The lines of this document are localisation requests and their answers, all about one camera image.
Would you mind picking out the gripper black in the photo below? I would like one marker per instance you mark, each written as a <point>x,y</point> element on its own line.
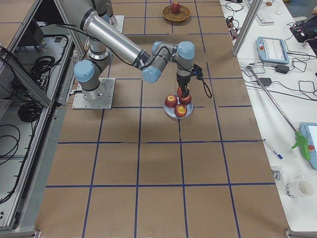
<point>183,81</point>

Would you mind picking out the yellow-red apple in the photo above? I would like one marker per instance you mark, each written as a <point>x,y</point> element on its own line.
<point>180,92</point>

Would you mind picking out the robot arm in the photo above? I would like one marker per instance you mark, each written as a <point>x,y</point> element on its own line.
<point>96,18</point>

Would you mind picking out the red apple on plate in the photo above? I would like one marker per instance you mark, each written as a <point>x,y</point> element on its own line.
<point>180,111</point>
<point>185,101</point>
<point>171,101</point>

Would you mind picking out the silver metal plate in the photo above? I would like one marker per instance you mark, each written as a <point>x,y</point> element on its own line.
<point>170,111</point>

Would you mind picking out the woven wicker basket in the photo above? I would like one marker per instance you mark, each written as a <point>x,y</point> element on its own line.
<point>181,16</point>

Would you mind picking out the dark red apple in basket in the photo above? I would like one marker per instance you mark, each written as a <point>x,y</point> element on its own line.
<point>175,7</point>

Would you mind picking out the blue teach pendant tablet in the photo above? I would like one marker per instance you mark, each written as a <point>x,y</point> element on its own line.
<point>272,50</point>

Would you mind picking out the black power adapter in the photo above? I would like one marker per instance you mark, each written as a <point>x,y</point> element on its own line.
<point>282,69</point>

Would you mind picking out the white keyboard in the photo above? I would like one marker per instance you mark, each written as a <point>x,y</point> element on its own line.
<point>263,18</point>

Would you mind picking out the blue white pen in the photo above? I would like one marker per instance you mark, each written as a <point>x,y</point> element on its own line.
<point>272,149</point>

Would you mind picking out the white cup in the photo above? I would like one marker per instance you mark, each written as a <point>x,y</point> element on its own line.
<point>303,187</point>

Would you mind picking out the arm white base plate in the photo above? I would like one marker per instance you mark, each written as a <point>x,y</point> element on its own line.
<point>117,22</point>
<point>101,98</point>

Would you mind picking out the aluminium frame post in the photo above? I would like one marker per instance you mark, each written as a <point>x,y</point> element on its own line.
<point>250,17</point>

